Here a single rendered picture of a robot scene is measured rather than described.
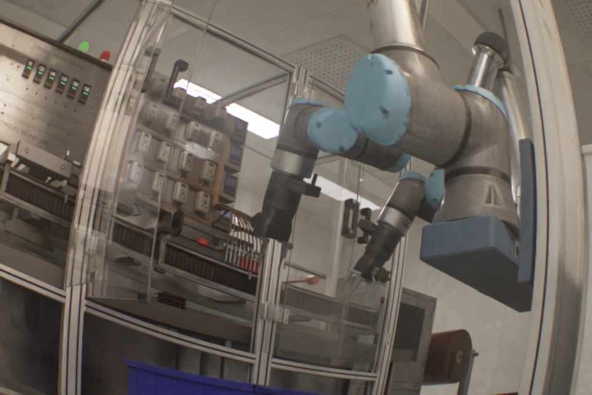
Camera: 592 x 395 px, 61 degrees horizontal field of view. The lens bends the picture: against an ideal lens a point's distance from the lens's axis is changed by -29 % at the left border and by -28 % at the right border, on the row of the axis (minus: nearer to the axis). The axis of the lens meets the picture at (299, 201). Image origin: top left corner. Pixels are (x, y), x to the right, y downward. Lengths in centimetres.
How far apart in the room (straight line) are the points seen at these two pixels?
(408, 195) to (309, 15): 233
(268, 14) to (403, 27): 285
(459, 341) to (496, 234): 301
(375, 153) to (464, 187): 36
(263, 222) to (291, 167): 13
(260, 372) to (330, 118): 127
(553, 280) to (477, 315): 550
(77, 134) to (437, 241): 188
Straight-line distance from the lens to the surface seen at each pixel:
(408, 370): 364
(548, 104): 125
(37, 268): 195
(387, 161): 141
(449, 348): 390
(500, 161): 113
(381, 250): 175
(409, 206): 177
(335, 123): 133
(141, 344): 243
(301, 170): 145
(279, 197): 146
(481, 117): 113
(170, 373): 162
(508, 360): 629
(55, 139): 260
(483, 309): 658
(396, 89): 102
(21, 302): 218
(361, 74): 109
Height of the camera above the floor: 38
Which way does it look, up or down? 19 degrees up
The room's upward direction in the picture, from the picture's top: 7 degrees clockwise
